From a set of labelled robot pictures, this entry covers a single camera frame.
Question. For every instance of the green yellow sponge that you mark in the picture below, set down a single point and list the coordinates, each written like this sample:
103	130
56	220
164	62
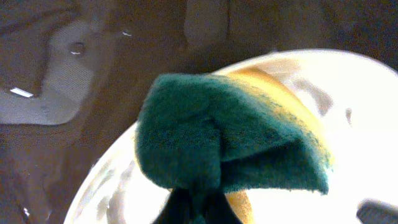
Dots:
229	133

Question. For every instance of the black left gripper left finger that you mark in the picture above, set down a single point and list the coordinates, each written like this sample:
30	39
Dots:
177	209

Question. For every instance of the dark brown serving tray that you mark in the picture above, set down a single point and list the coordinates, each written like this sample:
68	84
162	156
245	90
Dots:
105	15

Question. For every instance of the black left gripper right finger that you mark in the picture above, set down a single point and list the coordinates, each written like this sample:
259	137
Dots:
217	210

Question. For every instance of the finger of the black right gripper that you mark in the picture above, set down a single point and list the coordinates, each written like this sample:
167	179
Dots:
373	212

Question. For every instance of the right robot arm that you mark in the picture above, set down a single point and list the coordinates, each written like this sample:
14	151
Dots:
67	97

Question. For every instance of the white plate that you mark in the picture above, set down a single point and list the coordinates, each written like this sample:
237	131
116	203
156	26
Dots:
356	104

